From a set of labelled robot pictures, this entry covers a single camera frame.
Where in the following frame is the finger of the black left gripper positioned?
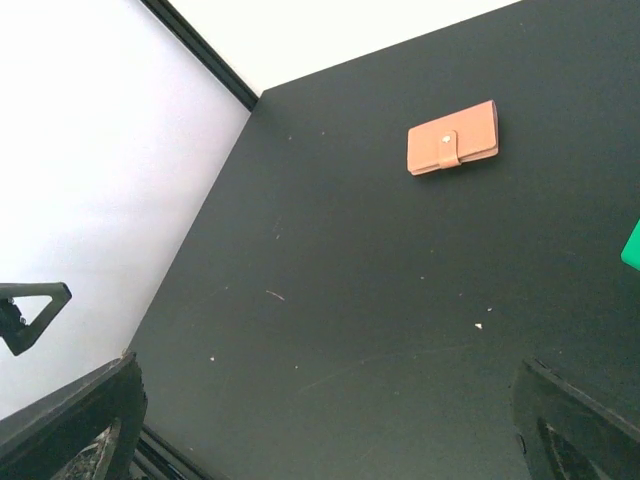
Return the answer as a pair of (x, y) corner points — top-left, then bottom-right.
(0, 281), (73, 357)

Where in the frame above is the black corner frame post left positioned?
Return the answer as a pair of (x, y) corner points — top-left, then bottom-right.
(141, 0), (258, 112)

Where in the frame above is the green bin with red card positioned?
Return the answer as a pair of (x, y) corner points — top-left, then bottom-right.
(620, 221), (640, 271)

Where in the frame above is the pink leather card holder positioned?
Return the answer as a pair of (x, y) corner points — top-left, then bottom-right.
(407, 100), (499, 176)

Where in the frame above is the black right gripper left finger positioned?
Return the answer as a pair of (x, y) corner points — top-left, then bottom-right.
(1, 353), (148, 479)

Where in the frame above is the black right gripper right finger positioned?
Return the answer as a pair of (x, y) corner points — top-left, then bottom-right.
(512, 358), (639, 479)

